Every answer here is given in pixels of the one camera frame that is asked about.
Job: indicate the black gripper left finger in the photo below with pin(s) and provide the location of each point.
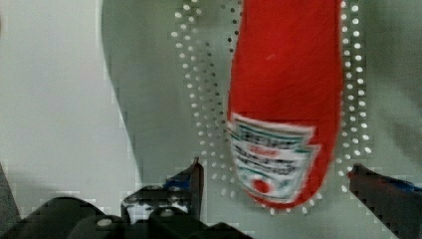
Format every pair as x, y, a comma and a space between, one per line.
168, 211

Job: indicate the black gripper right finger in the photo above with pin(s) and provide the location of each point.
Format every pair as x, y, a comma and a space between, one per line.
396, 203

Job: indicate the green perforated strainer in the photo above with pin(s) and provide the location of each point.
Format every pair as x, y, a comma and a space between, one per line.
170, 61

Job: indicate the red plush ketchup bottle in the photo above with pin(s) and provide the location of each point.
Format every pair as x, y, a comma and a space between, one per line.
285, 98

